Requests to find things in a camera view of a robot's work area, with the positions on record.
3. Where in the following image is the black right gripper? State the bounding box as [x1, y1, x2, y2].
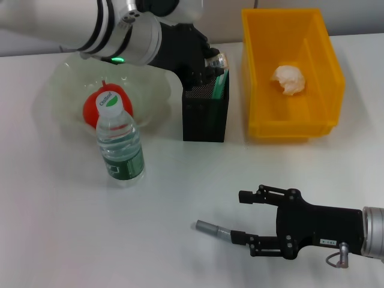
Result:
[230, 185, 365, 260]

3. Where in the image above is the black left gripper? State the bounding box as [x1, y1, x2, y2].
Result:
[148, 21, 226, 89]

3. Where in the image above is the green pen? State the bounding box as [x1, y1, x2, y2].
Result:
[212, 74, 229, 100]

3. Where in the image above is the grey marker pen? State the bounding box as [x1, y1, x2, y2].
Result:
[195, 220, 234, 240]

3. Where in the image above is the white paper ball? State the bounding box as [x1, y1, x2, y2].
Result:
[271, 65, 307, 97]

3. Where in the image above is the clear green-label water bottle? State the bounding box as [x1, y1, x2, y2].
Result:
[95, 91, 147, 188]

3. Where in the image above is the red apple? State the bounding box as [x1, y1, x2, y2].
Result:
[83, 80, 134, 127]

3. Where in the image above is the black mesh pen holder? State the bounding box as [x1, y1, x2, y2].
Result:
[181, 68, 231, 143]

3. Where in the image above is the translucent wavy fruit plate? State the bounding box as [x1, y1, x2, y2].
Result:
[49, 56, 172, 133]

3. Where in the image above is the yellow plastic storage bin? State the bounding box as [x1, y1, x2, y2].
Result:
[241, 8, 346, 142]

